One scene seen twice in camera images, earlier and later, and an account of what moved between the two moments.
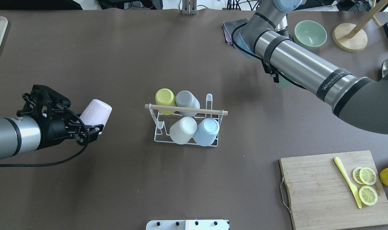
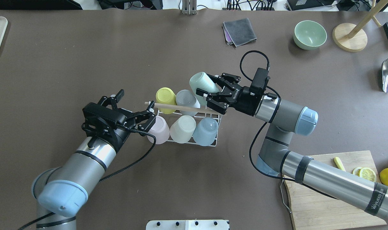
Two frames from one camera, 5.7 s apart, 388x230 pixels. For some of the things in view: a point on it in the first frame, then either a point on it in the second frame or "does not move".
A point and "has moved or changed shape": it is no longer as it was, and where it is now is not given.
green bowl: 309,34 does not move
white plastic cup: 182,132 does not move
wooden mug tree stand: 350,37 does not move
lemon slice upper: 364,175 does not move
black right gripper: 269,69 → 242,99
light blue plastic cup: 206,133 does not move
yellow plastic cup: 165,96 does not move
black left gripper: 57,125 → 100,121
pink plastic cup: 97,112 has moved or changed shape
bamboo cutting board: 322,198 does not move
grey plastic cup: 186,98 does not move
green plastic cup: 287,83 → 201,80
